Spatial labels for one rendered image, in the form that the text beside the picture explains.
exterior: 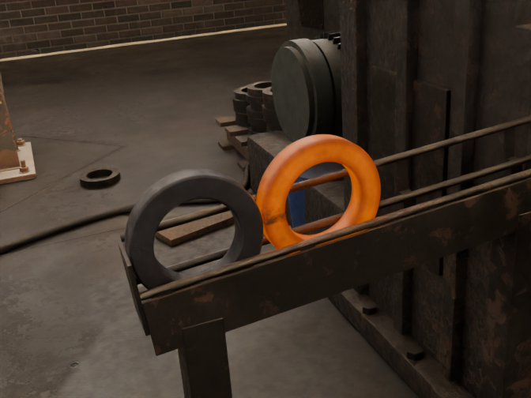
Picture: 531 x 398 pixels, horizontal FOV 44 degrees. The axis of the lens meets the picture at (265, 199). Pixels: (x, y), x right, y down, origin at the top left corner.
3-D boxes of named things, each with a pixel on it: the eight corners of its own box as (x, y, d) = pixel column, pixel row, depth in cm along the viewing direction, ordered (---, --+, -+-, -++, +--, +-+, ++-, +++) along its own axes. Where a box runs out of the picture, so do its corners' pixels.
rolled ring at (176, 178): (249, 157, 85) (240, 150, 88) (111, 203, 81) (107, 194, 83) (275, 275, 93) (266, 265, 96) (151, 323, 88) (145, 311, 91)
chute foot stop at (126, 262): (135, 309, 93) (118, 242, 88) (139, 307, 93) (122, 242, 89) (145, 336, 86) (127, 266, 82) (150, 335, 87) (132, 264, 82)
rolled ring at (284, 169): (328, 283, 97) (318, 274, 100) (404, 184, 96) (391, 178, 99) (238, 223, 88) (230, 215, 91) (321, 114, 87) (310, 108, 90)
